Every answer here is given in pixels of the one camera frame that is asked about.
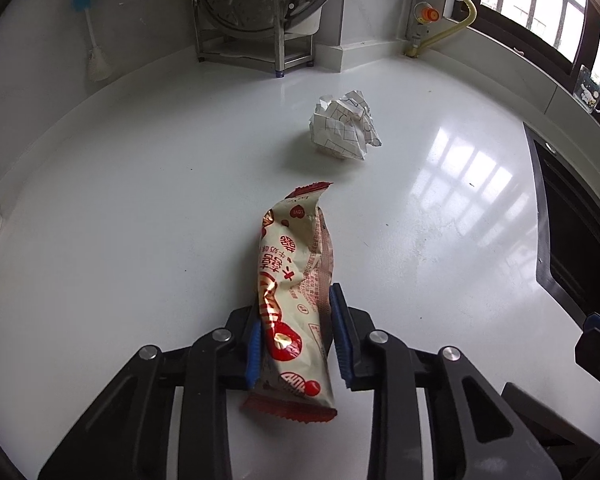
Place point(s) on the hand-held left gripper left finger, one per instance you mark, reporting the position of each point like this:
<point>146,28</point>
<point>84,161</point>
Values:
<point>254,355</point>

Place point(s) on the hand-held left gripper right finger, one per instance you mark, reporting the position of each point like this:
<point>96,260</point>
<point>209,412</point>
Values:
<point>341,340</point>

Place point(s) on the cream and red snack wrapper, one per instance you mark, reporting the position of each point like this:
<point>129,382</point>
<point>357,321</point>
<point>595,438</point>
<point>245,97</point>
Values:
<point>300,270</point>

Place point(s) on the black kitchen sink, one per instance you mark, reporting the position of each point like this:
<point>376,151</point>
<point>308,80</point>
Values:
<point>570,220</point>

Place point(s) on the crumpled printed paper ball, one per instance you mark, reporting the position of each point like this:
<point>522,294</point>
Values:
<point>342,125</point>

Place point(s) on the glass mug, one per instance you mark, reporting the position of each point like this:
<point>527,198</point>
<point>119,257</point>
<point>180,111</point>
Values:
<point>589,91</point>

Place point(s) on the stainless steel rack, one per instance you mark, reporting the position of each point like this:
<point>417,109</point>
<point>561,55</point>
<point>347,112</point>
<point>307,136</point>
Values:
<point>279,35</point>

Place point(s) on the dark framed window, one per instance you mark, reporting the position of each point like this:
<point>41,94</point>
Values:
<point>530,40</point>

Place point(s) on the white plastic container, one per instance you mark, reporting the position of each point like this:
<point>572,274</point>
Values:
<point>307,21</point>

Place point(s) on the small perforated steamer plate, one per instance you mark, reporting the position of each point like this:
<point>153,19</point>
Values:
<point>240,5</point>

